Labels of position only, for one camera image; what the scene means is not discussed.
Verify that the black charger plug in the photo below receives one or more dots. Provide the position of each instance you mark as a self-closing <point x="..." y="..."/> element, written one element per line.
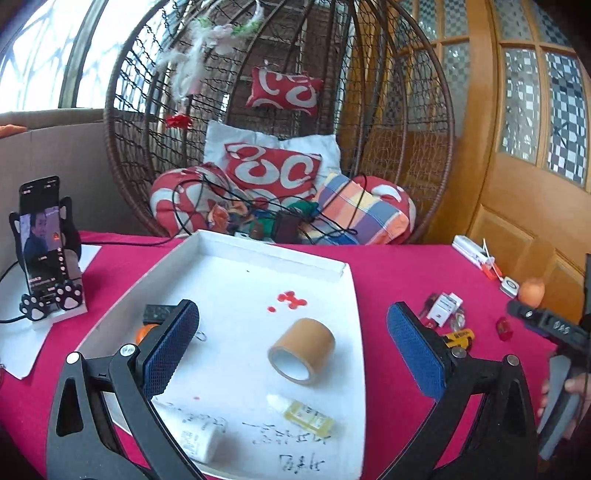
<point x="157" y="314"/>

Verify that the white feather dream catcher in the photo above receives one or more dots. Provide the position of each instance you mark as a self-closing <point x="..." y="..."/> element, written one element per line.
<point x="221" y="34"/>

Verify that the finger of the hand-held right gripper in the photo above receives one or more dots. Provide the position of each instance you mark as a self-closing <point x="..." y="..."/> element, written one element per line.
<point x="549" y="325"/>

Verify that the large white power bank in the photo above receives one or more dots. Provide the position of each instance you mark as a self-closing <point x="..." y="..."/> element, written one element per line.
<point x="468" y="247"/>

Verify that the small red white pillow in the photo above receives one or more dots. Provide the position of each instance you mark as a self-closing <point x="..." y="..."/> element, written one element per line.
<point x="284" y="92"/>

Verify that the colourful cloth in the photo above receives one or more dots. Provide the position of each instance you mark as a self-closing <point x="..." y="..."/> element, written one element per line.
<point x="221" y="217"/>

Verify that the black smartphone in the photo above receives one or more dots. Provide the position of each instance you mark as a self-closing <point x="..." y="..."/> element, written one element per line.
<point x="41" y="230"/>

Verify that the white cardboard tray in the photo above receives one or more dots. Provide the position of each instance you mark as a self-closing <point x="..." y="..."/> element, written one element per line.
<point x="240" y="295"/>

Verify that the plaid cushion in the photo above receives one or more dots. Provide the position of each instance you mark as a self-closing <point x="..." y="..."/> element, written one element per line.
<point x="364" y="212"/>

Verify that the red white patterned cushions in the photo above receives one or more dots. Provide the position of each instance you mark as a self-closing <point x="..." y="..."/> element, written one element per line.
<point x="314" y="152"/>

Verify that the yellow black lighter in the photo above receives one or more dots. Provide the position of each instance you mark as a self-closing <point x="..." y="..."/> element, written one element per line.
<point x="461" y="337"/>

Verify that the small yellow bottle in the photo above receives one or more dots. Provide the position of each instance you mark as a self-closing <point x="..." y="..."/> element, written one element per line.
<point x="304" y="413"/>

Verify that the wooden door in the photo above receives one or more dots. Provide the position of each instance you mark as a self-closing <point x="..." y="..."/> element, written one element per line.
<point x="480" y="138"/>

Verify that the tangerine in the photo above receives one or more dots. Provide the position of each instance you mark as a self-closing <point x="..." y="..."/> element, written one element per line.
<point x="147" y="333"/>

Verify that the black cat phone stand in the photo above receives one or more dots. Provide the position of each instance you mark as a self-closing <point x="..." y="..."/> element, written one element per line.
<point x="70" y="230"/>

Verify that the white paper sheet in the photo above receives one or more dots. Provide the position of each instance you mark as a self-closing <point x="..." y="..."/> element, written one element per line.
<point x="18" y="346"/>

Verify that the small red object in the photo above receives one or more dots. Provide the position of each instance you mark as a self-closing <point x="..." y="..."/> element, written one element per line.
<point x="504" y="330"/>

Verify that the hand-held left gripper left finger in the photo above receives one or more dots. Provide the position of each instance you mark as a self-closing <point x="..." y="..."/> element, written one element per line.
<point x="171" y="346"/>

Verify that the brown cardboard sheet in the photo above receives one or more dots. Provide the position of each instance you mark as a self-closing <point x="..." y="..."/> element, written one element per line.
<point x="69" y="161"/>

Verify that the square red white cushion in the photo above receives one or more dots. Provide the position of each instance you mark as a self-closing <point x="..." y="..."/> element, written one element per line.
<point x="272" y="170"/>

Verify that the brown wicker hanging chair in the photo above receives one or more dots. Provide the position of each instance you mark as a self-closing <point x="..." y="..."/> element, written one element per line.
<point x="110" y="124"/>

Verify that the window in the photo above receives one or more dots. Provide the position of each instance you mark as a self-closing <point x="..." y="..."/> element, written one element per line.
<point x="46" y="46"/>

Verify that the person's right hand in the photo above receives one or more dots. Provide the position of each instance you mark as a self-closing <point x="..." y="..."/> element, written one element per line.
<point x="579" y="385"/>

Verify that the small white power bank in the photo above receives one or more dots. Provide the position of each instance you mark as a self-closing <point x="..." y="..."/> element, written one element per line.
<point x="510" y="286"/>

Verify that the red flower ornament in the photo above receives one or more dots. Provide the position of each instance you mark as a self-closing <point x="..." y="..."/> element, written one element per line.
<point x="179" y="121"/>

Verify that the dark brown adapter box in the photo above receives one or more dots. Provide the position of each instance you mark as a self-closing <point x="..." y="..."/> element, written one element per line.
<point x="287" y="228"/>

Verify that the red white cigarette pack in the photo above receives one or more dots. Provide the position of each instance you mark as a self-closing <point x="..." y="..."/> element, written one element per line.
<point x="441" y="309"/>

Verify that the orange cloth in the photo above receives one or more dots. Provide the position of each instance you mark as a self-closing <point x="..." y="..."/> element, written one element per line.
<point x="7" y="130"/>

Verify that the orange egg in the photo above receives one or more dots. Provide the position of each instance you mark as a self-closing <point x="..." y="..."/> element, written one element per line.
<point x="532" y="291"/>

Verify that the brown tape roll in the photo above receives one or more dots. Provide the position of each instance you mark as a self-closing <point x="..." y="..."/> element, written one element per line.
<point x="307" y="339"/>

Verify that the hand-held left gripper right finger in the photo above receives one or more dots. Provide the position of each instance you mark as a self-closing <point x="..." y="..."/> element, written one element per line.
<point x="415" y="350"/>

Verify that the white tube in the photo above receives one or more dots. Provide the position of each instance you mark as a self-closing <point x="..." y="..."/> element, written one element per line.
<point x="198" y="438"/>

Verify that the blue binder clip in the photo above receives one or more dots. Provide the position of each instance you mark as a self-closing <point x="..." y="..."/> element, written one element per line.
<point x="202" y="337"/>

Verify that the round red white seat cushion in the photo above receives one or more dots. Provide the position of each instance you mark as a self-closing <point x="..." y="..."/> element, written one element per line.
<point x="171" y="198"/>

